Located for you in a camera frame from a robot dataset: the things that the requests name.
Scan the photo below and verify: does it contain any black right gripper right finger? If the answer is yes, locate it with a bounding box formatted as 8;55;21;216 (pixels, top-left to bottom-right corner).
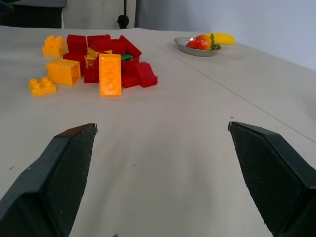
228;121;316;237

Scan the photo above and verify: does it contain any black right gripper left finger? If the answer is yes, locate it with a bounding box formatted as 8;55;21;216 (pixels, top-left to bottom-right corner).
0;122;98;237

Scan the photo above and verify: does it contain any small yellow brick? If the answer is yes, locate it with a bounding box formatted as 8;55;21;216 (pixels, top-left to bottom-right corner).
27;76;57;97

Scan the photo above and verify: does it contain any yellow square brick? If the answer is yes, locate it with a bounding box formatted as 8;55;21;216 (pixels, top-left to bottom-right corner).
46;58;81;86

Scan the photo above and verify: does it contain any orange long brick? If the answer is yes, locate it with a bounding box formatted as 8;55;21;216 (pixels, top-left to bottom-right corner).
99;53;122;96

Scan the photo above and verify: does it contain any small yellow building block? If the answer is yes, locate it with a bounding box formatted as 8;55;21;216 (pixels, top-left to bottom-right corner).
84;46;113;70

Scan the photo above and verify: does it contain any red square building block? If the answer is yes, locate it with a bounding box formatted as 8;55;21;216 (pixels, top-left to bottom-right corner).
66;34;87;55

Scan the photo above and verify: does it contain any red sloped building block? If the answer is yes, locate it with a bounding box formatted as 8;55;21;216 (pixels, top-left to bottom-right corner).
134;62;158;88

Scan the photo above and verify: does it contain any yellow toy banana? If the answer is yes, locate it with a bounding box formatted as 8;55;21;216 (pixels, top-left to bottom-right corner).
205;32;237;46

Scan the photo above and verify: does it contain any silver metal dish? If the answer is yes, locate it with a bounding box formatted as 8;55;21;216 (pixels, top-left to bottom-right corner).
174;37;222;58

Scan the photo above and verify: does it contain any red toy strawberry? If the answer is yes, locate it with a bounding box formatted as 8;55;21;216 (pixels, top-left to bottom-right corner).
186;33;216;51

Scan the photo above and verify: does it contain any dark cabinet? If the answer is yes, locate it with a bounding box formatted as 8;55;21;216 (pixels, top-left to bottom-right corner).
0;0;68;29

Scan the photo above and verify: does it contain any black stand with knob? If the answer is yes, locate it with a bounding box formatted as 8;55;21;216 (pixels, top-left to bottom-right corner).
117;0;129;30

